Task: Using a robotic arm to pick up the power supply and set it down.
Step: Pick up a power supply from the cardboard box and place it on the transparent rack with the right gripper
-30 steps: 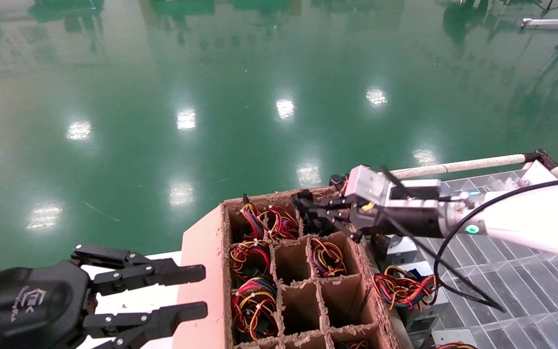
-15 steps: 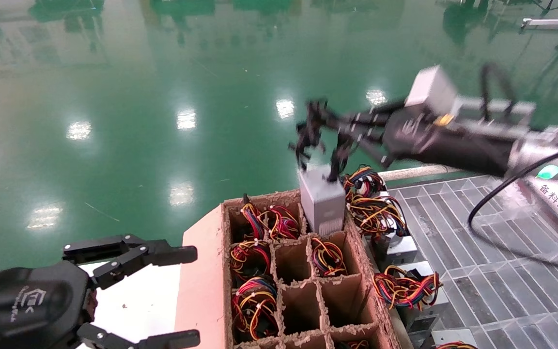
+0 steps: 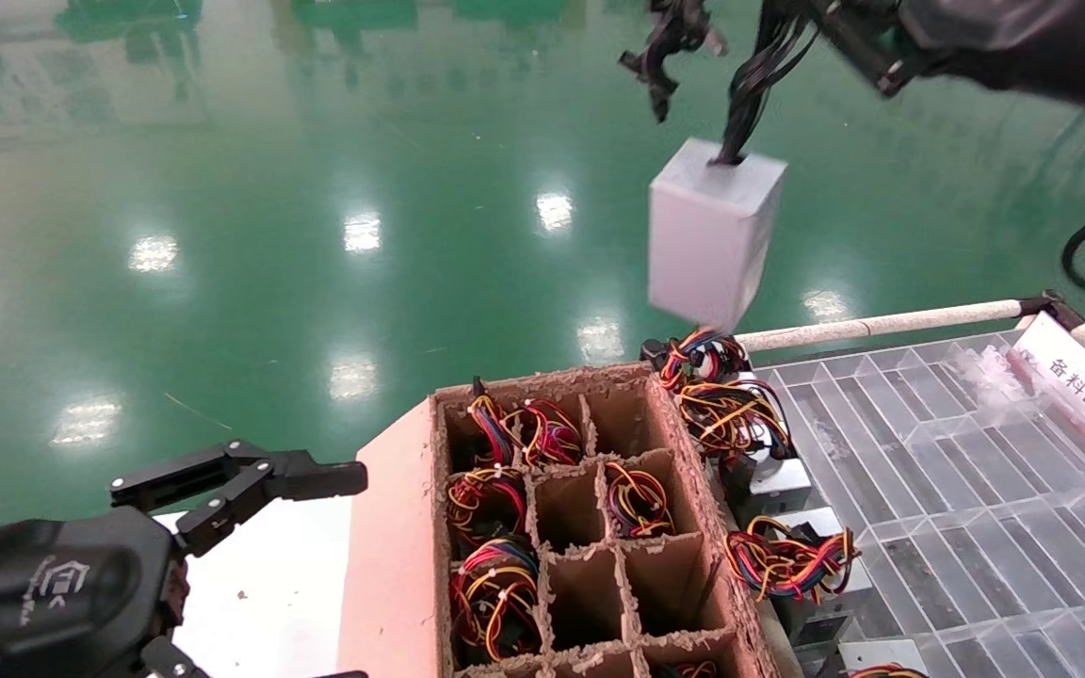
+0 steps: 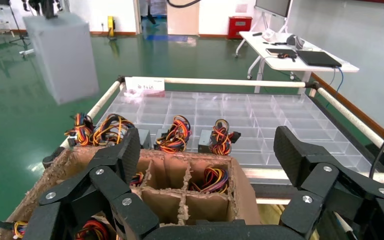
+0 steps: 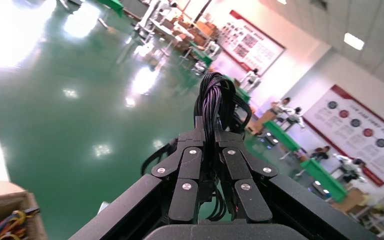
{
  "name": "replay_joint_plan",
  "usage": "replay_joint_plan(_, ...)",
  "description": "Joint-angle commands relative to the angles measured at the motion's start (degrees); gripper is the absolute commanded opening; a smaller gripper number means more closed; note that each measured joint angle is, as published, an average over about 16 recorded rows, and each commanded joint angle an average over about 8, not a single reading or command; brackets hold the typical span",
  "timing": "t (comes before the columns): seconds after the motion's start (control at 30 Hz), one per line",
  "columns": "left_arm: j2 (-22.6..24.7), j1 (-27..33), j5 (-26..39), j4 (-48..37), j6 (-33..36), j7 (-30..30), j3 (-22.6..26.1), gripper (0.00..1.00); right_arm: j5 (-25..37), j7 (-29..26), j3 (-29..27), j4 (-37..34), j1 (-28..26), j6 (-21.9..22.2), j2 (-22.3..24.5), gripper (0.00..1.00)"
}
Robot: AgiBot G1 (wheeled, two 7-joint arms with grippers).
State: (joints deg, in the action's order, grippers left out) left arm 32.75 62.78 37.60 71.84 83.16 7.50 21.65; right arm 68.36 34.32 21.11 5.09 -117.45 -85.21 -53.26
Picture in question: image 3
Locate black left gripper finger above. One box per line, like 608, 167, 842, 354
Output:
111, 441, 369, 558
140, 637, 369, 678

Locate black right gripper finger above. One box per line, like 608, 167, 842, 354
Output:
811, 0, 948, 97

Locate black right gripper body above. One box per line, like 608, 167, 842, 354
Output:
900, 0, 1085, 116

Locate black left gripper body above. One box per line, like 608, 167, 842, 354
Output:
0, 505, 191, 678

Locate silver power supply black cables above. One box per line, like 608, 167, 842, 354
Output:
618, 0, 817, 332

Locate brown cardboard divider box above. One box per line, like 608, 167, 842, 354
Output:
335, 363, 781, 678

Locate black tube corner connector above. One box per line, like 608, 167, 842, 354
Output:
1018, 290, 1085, 331

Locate long white foam tube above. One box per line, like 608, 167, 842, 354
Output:
736, 299, 1024, 351

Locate clear bag of small parts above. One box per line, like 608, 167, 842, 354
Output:
952, 344, 1052, 408

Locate white printed label sign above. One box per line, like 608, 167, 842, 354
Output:
1012, 313, 1085, 448

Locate clear plastic compartment tray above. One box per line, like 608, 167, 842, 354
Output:
752, 330, 1085, 678

